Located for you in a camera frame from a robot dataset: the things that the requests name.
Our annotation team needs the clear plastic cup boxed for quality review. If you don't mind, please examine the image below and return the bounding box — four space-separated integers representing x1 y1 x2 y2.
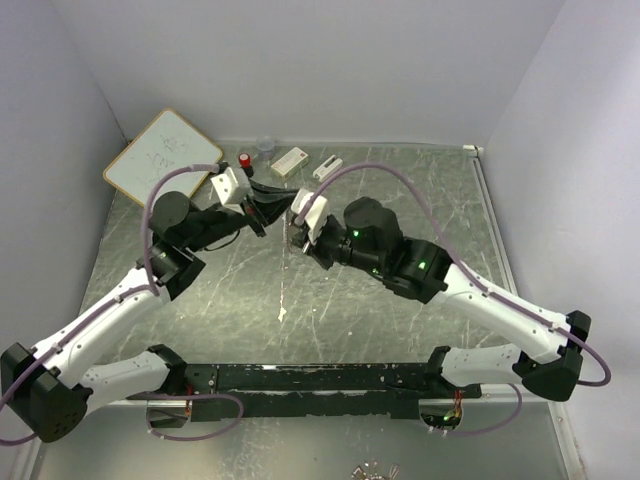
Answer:
256 136 275 161

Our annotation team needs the white stapler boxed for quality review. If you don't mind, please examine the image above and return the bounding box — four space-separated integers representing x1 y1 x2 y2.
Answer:
312 155 343 183

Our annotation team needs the red black stamp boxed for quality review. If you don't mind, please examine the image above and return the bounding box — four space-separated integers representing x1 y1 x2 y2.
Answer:
238 152 254 178

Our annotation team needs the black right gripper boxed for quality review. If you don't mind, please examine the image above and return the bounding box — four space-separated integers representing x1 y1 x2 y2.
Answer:
292 214 385 275

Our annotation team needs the metal key organizer red handle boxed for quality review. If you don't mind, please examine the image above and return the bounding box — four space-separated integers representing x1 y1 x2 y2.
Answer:
282 209 296 253

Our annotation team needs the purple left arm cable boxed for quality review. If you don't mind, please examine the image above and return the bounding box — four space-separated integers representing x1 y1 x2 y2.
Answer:
0 160 246 446

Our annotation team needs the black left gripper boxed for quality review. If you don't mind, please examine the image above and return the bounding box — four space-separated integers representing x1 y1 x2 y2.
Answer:
186 175 300 253

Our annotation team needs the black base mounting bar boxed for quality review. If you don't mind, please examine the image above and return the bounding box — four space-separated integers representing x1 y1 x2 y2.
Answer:
139 363 484 424

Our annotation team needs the aluminium frame rail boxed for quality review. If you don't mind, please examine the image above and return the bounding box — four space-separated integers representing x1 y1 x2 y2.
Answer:
463 145 587 479

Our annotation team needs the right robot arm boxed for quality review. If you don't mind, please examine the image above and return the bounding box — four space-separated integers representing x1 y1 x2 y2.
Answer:
290 197 591 402

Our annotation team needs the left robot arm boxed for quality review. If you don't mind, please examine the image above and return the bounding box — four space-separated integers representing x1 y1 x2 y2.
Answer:
1 176 297 443

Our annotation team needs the small whiteboard wooden frame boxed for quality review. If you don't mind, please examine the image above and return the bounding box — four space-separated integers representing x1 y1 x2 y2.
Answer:
103 108 223 206

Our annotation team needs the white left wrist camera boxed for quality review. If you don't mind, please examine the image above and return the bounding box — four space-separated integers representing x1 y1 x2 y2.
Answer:
211 167 252 206

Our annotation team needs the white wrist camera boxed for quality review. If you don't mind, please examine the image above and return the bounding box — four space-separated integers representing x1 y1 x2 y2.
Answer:
290 188 329 245
211 167 252 206

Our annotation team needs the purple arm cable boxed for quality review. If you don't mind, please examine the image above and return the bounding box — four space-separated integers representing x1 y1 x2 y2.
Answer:
295 162 614 437
0 160 246 446

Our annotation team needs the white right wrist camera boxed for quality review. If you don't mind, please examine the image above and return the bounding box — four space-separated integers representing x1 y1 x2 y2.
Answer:
290 188 329 245

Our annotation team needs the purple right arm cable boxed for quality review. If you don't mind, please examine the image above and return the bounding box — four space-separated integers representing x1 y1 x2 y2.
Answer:
295 162 614 437

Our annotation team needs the white staples box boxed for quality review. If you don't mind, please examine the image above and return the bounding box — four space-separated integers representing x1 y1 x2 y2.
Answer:
270 147 309 180

